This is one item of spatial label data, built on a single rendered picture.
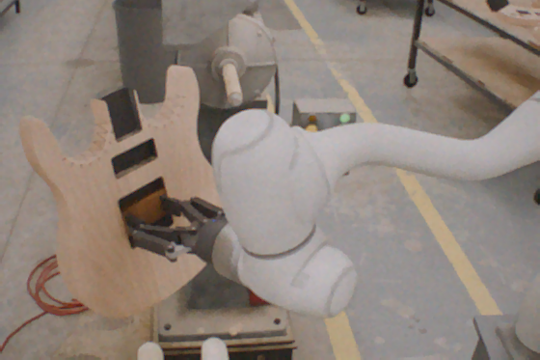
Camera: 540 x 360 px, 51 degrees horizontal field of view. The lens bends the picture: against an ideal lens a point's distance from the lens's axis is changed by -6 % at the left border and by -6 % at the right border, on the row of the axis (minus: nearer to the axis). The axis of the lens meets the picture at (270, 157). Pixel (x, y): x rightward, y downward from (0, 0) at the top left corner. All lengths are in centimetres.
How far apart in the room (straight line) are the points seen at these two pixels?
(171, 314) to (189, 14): 124
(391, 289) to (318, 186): 210
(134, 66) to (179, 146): 327
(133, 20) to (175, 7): 301
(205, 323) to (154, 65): 253
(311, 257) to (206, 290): 137
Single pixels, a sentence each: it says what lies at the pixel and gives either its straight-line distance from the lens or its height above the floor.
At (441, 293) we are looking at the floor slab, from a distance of 283.
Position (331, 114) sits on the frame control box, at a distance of 162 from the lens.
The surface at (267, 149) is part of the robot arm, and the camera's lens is 67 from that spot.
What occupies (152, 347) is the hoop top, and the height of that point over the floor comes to 121.
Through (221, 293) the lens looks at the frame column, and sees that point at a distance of 212.
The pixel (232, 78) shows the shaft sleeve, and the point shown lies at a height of 127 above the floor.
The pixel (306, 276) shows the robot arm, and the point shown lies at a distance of 76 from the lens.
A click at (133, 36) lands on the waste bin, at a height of 52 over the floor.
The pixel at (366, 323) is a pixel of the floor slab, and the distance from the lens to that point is 259.
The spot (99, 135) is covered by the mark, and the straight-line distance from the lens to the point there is 99.
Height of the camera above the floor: 177
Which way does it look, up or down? 29 degrees down
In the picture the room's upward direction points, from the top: 3 degrees clockwise
